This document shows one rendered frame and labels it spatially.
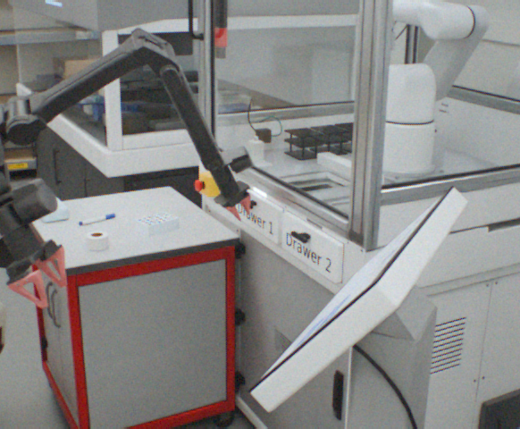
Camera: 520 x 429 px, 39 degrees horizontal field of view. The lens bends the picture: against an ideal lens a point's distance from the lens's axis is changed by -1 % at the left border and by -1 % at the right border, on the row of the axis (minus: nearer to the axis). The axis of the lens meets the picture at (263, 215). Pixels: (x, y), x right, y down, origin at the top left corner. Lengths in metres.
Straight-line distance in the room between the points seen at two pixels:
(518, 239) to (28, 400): 1.91
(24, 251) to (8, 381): 1.77
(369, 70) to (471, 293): 0.76
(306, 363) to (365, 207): 0.74
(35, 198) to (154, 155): 1.60
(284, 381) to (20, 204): 0.60
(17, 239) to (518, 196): 1.35
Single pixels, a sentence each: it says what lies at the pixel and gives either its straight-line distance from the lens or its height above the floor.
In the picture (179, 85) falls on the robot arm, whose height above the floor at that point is 1.33.
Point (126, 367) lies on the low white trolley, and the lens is 2.46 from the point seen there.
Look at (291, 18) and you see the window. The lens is 2.06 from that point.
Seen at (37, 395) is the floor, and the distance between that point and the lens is 3.07.
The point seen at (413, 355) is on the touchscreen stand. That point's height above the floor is 0.99.
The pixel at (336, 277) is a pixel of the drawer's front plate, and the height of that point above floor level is 0.84.
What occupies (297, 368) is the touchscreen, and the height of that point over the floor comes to 1.03.
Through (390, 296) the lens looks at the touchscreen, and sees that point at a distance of 1.05.
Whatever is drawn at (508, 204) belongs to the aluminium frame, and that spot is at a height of 0.99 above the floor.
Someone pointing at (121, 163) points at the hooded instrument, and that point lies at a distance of 2.94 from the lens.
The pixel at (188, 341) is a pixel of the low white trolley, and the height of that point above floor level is 0.41.
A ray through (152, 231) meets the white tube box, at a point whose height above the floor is 0.78.
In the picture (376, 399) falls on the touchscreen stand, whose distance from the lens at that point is 1.35.
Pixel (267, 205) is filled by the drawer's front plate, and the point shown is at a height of 0.92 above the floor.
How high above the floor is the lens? 1.62
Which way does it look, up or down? 19 degrees down
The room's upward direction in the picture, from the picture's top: 1 degrees clockwise
